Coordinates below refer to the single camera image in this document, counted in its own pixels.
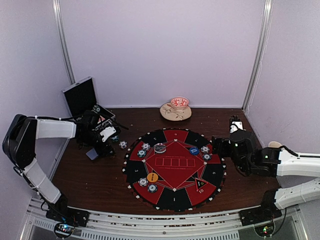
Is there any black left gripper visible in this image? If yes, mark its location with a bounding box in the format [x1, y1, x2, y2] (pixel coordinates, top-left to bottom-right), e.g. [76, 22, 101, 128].
[79, 130, 115, 158]

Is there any blue playing card deck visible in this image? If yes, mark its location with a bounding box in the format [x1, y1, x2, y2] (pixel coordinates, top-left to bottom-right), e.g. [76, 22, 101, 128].
[86, 148, 99, 161]

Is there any green poker chip stack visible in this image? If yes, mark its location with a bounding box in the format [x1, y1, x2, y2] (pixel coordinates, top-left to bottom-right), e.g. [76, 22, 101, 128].
[111, 135, 119, 142]

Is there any blue chip seat eight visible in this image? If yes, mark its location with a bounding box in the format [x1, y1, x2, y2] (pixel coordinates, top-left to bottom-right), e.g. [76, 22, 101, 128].
[202, 153, 212, 162]

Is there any white ten poker chip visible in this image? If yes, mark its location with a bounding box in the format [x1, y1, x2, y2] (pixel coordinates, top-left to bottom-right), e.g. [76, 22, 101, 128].
[200, 146, 210, 154]

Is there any blue white poker chip stack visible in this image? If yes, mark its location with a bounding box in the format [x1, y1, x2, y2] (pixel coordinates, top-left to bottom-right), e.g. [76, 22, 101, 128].
[118, 140, 128, 149]

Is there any blue small blind button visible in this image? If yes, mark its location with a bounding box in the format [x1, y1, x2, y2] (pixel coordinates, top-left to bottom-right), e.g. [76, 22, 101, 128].
[189, 147, 200, 156]

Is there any green chip seat four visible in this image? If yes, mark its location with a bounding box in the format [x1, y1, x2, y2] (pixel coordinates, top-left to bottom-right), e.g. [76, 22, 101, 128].
[137, 149, 147, 158]

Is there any blue white chip seat four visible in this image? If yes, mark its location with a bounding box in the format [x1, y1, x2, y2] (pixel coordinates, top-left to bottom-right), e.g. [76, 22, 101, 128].
[142, 143, 151, 151]

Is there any blue white chip seat two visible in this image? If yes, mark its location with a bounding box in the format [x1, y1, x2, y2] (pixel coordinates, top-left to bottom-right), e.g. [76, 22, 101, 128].
[138, 177, 148, 187]

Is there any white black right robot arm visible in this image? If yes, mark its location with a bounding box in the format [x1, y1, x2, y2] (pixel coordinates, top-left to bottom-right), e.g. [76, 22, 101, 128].
[211, 129, 320, 221]

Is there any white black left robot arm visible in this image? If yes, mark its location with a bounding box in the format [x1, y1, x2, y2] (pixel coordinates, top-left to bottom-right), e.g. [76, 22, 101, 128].
[2, 110, 125, 222]

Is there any white printed ceramic mug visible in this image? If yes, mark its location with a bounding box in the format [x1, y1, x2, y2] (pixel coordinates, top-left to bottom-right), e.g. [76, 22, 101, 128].
[268, 140, 283, 148]

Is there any aluminium poker chip case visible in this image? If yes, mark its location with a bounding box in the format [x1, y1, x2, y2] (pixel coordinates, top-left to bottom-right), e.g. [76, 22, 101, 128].
[62, 76, 116, 133]

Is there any clear dealer button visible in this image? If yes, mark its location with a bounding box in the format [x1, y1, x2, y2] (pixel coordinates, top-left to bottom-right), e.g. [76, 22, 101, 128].
[154, 143, 167, 154]

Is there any round red black poker mat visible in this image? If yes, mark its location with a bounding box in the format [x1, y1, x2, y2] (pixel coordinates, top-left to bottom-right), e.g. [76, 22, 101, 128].
[122, 128, 227, 212]

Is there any red patterned white bowl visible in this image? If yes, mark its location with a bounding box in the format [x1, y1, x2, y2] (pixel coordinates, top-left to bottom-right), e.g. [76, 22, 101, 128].
[170, 97, 189, 111]

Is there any orange big blind button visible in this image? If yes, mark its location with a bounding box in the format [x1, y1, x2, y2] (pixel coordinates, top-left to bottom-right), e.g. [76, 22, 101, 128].
[146, 172, 159, 183]

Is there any cream floral ceramic plate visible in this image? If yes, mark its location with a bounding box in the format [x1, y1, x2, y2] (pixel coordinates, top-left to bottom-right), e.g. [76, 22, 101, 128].
[159, 102, 192, 122]

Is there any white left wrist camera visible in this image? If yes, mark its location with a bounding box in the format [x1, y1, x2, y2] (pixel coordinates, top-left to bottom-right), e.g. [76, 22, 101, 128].
[99, 126, 116, 143]

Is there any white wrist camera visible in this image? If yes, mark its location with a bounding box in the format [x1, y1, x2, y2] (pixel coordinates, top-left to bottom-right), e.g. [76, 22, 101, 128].
[229, 115, 244, 134]
[99, 126, 116, 143]

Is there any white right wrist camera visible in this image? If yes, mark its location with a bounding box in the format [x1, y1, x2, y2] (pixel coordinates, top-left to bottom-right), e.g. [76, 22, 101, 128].
[229, 115, 244, 134]

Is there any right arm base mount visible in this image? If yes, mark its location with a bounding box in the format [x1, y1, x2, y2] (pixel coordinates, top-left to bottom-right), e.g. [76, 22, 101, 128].
[239, 189, 282, 226]

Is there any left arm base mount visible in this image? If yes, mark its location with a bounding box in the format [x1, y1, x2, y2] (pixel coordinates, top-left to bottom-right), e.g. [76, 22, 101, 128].
[43, 194, 90, 227]

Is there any aluminium front rail frame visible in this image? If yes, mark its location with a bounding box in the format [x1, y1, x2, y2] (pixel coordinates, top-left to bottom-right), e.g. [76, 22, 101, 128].
[24, 196, 305, 240]

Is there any right aluminium corner post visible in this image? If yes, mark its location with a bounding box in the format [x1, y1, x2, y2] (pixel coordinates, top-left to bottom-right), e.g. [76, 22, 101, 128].
[241, 0, 274, 112]

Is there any aluminium corner post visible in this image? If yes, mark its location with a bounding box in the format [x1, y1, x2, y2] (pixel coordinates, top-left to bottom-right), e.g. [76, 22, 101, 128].
[241, 0, 274, 112]
[52, 0, 76, 85]

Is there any left aluminium corner post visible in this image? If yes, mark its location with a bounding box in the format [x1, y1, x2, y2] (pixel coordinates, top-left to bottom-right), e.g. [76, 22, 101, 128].
[52, 0, 76, 85]

